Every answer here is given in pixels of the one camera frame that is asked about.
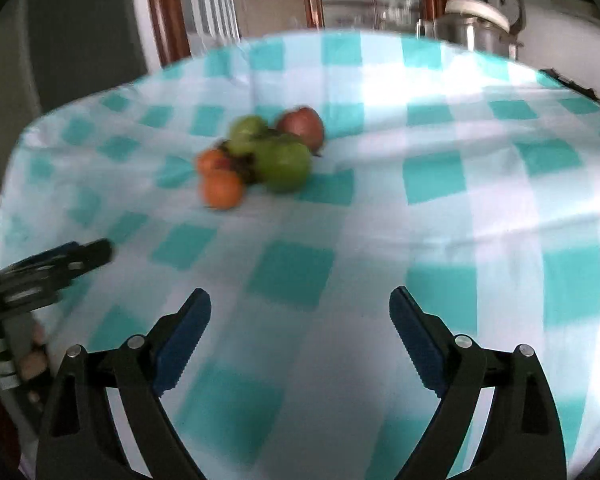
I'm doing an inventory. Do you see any small red fruit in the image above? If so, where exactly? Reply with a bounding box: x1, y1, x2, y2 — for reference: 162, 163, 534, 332
195, 148, 232, 176

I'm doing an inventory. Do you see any dark grey cabinet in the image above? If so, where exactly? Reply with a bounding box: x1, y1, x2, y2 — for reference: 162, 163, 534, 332
0, 0, 146, 151

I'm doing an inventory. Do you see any wooden door frame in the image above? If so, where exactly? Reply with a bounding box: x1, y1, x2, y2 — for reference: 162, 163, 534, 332
148, 0, 190, 67

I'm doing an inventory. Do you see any teal white checkered tablecloth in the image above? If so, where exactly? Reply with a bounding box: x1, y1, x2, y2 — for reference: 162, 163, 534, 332
0, 32, 600, 479

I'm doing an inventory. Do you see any silver rice cooker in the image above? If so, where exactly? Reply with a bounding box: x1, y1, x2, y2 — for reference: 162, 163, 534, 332
416, 0, 527, 61

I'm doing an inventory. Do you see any small green fruit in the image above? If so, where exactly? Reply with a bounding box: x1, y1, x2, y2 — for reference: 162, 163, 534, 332
226, 115, 268, 156

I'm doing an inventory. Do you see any large green tomato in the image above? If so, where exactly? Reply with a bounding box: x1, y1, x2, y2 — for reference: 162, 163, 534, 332
254, 139, 312, 193

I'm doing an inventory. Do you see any red apple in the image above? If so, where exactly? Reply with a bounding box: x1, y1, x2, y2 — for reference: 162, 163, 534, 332
275, 106, 325, 155

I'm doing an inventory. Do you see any person's left hand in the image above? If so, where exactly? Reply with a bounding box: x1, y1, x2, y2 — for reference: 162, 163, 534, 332
0, 322, 53, 410

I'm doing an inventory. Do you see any orange tangerine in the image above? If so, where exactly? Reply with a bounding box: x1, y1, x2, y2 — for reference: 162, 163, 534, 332
199, 169, 245, 210

